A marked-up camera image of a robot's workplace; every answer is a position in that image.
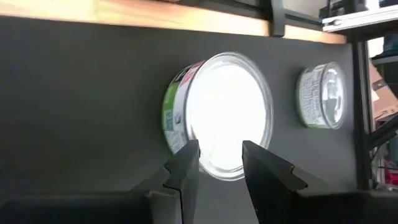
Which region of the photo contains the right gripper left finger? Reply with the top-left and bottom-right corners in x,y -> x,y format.
0,139 -> 200,224

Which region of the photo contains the Bumble Bee tuna can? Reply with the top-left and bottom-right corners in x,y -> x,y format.
295,61 -> 348,130
161,51 -> 275,182

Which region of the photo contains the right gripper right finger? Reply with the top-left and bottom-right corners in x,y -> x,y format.
242,140 -> 398,224

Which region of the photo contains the black table mat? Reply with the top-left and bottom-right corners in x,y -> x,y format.
0,15 -> 357,224

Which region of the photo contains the silver metal bracket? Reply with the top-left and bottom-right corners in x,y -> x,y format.
322,4 -> 398,34

